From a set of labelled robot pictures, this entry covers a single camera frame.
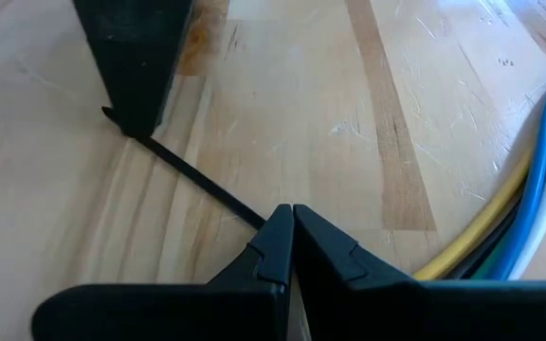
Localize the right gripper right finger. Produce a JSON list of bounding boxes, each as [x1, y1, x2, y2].
[[293, 204, 546, 341]]

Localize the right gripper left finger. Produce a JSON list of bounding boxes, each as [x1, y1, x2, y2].
[[30, 203, 295, 341]]

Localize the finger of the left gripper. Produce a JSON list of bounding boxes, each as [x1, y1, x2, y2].
[[72, 0, 195, 139]]

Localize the multicoloured wire bundle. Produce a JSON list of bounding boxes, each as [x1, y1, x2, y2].
[[470, 89, 546, 281]]

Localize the black cable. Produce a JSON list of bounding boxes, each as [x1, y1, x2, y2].
[[446, 198, 524, 280]]

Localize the black zip tie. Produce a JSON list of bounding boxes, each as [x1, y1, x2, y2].
[[100, 106, 268, 232]]

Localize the multicolour wire bundle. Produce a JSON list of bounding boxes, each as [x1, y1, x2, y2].
[[412, 146, 538, 281]]

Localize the blue cable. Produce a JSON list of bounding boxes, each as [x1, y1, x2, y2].
[[484, 70, 546, 281]]

